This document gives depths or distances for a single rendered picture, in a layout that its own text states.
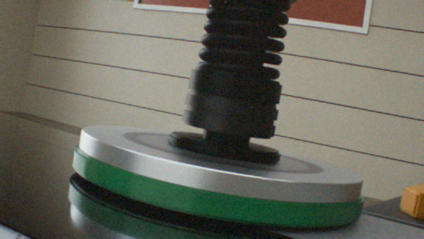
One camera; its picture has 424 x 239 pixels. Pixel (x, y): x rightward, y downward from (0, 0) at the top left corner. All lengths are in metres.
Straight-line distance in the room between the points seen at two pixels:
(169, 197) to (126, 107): 7.67
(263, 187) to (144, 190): 0.07
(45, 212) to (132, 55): 7.74
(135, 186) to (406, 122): 6.15
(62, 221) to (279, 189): 0.12
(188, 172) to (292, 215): 0.07
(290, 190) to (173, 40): 7.35
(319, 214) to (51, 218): 0.16
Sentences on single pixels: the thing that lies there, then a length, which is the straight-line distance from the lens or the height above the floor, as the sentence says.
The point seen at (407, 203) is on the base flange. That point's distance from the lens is 0.92.
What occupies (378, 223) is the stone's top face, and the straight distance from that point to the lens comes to 0.42.
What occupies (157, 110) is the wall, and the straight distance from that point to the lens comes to 7.69.
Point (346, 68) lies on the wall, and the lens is 6.63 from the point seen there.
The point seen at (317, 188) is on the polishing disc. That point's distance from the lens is 0.33.
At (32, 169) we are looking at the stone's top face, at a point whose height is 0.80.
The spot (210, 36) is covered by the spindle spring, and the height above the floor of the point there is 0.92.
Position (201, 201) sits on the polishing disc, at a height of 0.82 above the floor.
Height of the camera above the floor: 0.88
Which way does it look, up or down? 3 degrees down
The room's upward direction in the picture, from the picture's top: 10 degrees clockwise
